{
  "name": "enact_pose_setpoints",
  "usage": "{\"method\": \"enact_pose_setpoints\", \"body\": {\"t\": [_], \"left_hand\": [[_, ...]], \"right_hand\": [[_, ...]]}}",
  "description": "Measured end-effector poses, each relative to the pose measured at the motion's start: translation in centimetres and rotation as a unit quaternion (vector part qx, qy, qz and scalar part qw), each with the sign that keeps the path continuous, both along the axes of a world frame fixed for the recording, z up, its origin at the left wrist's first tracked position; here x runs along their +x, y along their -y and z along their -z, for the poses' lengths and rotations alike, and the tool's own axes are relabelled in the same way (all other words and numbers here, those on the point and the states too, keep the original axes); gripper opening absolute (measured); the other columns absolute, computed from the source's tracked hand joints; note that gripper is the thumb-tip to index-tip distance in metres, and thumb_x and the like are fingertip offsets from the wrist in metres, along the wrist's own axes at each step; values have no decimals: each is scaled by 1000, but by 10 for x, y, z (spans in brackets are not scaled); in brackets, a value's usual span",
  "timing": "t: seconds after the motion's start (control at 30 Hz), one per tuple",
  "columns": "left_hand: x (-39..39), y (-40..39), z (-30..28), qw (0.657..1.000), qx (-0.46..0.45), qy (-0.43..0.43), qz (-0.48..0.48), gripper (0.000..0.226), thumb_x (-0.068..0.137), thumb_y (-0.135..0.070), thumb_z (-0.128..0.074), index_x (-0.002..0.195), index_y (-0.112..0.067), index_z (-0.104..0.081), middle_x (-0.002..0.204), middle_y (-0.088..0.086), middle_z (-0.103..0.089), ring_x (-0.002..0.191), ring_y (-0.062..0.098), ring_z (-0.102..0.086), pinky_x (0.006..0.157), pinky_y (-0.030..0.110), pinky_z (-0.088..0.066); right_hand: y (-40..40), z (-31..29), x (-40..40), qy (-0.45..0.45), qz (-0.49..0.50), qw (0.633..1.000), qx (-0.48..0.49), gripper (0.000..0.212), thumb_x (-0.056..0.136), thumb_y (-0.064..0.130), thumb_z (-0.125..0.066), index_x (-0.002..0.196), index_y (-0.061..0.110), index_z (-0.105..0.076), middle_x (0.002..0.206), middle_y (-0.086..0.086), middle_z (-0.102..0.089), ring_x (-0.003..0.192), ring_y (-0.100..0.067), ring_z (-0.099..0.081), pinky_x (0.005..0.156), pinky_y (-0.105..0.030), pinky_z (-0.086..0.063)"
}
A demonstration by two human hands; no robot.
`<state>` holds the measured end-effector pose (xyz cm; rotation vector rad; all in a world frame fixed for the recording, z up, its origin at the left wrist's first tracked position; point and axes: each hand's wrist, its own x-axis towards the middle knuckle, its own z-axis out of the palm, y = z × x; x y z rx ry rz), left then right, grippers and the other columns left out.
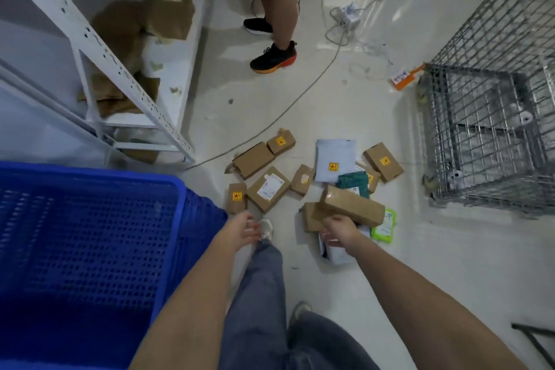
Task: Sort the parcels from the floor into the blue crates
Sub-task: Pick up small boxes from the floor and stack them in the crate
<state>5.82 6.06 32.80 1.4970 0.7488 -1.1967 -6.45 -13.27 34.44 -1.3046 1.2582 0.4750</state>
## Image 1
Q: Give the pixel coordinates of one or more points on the person's left hand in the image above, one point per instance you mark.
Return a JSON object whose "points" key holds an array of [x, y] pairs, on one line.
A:
{"points": [[241, 232]]}

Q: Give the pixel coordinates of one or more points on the person's right hand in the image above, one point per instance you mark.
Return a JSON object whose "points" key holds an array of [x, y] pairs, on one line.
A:
{"points": [[344, 233]]}

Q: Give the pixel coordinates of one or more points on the person's left fingers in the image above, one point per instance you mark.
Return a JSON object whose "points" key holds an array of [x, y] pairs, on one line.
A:
{"points": [[253, 231]]}

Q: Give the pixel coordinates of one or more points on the person's right fingers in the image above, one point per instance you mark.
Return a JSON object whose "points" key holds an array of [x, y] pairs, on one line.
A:
{"points": [[329, 233]]}

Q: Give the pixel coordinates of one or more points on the long brown cardboard box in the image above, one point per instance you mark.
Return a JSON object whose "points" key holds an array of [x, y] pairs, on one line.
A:
{"points": [[353, 206]]}

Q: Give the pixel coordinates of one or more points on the person's left forearm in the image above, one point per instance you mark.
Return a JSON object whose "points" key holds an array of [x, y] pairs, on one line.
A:
{"points": [[190, 309]]}

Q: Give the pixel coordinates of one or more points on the person's right forearm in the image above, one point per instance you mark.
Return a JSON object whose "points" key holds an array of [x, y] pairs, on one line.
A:
{"points": [[429, 309]]}

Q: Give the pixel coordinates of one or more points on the person's left grey shoe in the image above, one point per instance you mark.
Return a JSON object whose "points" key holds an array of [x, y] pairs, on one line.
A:
{"points": [[266, 229]]}

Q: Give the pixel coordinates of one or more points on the person's grey shoe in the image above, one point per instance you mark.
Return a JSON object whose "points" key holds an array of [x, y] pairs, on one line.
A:
{"points": [[266, 229], [300, 311]]}

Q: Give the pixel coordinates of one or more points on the white plastic packet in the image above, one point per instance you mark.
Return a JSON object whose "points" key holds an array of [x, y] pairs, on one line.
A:
{"points": [[340, 255]]}

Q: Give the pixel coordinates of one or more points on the pile of small cardboard parcels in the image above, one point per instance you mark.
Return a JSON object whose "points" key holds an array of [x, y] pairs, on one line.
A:
{"points": [[269, 190]]}

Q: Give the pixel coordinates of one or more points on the teal green packet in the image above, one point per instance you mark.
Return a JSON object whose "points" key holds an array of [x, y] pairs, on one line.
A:
{"points": [[353, 183]]}

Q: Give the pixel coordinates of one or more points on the green and white packet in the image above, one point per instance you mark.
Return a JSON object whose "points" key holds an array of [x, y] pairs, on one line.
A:
{"points": [[385, 226]]}

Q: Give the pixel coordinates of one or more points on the pale grey poly mailer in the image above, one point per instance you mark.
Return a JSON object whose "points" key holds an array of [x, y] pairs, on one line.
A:
{"points": [[334, 159]]}

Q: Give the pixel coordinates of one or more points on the person's left jeans leg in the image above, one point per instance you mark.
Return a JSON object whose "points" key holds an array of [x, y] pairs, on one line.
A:
{"points": [[258, 309]]}

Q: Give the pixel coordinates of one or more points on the person's jeans leg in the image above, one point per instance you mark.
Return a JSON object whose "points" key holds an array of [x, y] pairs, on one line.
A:
{"points": [[329, 343], [258, 309]]}

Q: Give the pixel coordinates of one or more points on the person's right grey shoe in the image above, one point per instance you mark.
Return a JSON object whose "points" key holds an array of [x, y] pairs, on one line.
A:
{"points": [[300, 311]]}

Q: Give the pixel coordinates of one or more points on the person's right jeans leg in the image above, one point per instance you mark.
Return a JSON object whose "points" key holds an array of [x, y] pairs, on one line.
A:
{"points": [[329, 343]]}

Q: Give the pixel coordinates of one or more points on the white paper roll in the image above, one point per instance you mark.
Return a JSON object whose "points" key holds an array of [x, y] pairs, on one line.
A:
{"points": [[525, 117], [455, 178]]}

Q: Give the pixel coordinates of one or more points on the black shoe with orange sole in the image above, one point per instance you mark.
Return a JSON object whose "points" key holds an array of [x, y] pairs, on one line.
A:
{"points": [[274, 59]]}

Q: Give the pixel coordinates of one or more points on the orange and white tool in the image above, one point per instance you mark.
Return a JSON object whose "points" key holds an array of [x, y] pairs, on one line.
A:
{"points": [[405, 77]]}

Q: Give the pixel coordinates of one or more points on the blue plastic crate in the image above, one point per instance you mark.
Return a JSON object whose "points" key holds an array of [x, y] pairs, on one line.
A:
{"points": [[82, 261]]}

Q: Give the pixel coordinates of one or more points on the black shoe with white sole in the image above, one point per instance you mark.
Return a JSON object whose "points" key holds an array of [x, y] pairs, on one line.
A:
{"points": [[258, 26]]}

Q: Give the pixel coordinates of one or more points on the white power adapter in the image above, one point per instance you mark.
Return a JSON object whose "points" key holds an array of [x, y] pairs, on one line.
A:
{"points": [[350, 16]]}

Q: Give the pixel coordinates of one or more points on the white metal shelf rack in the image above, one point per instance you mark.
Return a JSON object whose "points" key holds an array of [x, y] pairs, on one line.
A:
{"points": [[108, 57]]}

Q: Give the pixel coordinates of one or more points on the black metal frame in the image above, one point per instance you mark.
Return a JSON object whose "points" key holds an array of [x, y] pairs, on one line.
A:
{"points": [[535, 337]]}

